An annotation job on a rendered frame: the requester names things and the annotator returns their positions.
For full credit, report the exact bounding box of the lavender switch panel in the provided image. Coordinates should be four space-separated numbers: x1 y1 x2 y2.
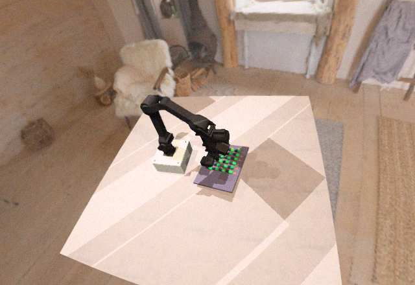
193 145 249 193

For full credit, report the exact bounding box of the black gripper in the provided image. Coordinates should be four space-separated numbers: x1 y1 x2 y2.
200 142 219 168

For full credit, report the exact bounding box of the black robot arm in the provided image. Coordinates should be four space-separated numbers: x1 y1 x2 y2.
140 95 230 157

